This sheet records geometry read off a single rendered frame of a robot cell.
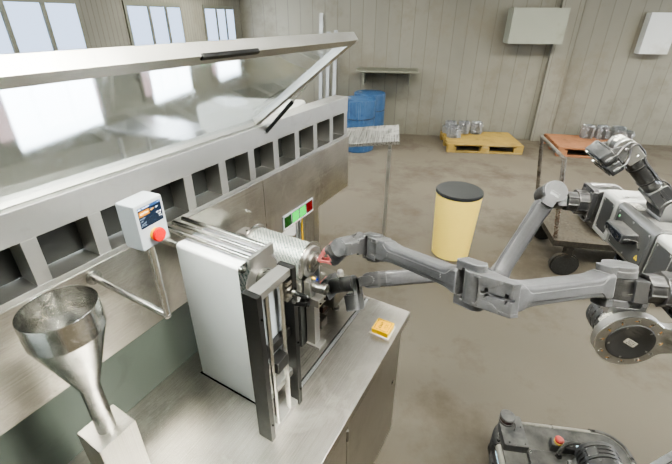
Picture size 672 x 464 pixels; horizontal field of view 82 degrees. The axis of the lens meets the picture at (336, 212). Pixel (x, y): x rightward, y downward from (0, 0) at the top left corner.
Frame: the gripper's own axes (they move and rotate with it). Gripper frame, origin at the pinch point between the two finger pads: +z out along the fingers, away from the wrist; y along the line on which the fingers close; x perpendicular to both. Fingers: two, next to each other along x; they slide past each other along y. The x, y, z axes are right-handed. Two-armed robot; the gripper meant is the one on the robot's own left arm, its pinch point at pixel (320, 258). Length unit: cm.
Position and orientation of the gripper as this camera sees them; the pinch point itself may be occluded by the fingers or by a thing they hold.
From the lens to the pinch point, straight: 137.0
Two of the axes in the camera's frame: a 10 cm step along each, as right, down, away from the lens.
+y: 4.9, -3.5, 8.0
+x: -5.2, -8.5, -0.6
